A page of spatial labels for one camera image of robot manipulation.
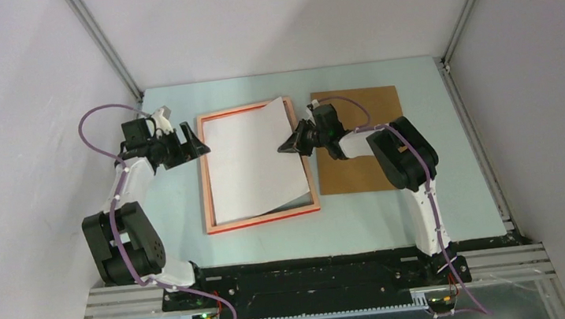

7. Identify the aluminium front rail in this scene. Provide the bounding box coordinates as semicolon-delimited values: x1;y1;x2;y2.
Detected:
84;244;557;319

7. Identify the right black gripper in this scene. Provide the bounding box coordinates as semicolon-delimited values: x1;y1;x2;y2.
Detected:
275;115;330;160

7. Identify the colourful printed photo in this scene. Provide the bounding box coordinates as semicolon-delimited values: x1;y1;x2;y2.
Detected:
199;95;314;226

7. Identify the purple cable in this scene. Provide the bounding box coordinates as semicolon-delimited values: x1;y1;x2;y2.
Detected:
315;82;490;319
76;92;238;319

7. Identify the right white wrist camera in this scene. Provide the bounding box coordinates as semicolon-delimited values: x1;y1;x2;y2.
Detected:
306;100;320;120

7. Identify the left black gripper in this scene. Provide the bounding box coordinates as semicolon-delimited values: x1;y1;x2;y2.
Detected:
147;121;210;172

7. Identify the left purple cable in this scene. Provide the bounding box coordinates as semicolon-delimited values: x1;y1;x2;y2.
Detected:
76;92;238;319

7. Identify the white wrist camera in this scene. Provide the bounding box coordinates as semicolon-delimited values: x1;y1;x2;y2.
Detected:
151;106;174;137
306;100;320;120

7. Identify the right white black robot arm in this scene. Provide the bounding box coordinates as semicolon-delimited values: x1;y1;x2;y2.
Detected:
277;102;451;284

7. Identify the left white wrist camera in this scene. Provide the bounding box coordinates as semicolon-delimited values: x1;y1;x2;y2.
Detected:
151;106;174;137

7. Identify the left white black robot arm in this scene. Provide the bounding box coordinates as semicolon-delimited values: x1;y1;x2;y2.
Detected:
82;114;211;308

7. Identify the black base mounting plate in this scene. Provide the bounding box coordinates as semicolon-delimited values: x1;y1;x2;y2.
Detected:
162;247;472;318

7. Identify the orange wooden picture frame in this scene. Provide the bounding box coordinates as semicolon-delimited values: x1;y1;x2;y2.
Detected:
192;94;323;236

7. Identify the brown cardboard backing board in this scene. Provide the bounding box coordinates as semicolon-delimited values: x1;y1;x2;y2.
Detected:
310;86;403;195

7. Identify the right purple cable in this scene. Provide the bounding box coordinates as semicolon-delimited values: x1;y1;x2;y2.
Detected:
315;82;490;319

